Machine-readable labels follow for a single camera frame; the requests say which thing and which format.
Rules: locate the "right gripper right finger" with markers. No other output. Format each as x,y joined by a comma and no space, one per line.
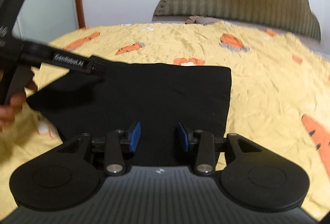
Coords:
246,172

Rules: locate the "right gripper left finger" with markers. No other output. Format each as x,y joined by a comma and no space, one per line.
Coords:
73,172

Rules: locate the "black garment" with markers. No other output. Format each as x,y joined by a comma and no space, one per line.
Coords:
158,96

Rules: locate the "person's left hand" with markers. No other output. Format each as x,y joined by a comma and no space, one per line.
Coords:
9,111

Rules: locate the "yellow carrot print quilt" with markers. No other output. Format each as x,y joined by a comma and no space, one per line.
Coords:
279,99

